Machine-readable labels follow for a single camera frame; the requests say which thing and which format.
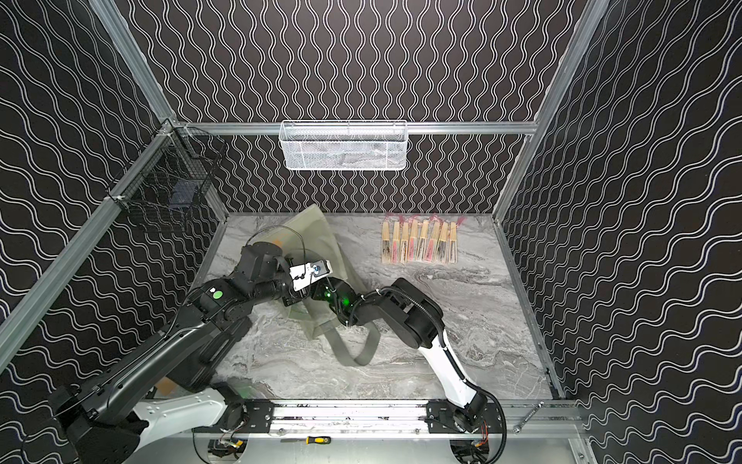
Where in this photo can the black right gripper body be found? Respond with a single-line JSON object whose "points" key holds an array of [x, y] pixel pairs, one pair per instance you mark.
{"points": [[324, 291]]}

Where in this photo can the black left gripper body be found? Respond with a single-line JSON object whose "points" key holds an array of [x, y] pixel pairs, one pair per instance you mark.
{"points": [[287, 288]]}

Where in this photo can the olive green tote bag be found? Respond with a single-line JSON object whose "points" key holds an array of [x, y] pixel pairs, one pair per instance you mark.
{"points": [[308, 237]]}

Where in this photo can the folding fan with pink paper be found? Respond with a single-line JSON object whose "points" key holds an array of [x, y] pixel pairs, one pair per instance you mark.
{"points": [[395, 241]]}

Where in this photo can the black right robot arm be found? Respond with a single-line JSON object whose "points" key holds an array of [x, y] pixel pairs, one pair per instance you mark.
{"points": [[417, 321]]}

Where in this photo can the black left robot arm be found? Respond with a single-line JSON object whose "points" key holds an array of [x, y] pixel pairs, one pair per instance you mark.
{"points": [[164, 386]]}

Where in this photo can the horizontal aluminium back bar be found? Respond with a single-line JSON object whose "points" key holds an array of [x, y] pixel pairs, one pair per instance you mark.
{"points": [[412, 128]]}

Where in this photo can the left aluminium side bar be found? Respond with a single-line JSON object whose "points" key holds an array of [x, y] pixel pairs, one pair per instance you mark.
{"points": [[30, 311]]}

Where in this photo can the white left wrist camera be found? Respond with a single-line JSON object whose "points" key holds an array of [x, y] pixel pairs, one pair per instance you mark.
{"points": [[305, 275]]}

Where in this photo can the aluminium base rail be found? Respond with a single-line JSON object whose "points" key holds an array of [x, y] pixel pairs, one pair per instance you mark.
{"points": [[394, 419]]}

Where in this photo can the yellow handled screwdriver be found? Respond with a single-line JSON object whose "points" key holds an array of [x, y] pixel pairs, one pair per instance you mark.
{"points": [[310, 440]]}

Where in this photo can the white wire mesh basket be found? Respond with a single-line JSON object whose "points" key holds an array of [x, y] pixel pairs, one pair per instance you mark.
{"points": [[344, 151]]}

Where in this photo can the black wire mesh basket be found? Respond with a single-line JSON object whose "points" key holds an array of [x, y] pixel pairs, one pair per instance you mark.
{"points": [[176, 188]]}

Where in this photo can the aluminium corner frame post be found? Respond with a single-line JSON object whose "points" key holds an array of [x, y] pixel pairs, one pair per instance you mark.
{"points": [[123, 40]]}

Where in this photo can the right aluminium frame post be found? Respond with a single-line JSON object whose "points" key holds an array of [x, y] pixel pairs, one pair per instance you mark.
{"points": [[575, 52]]}

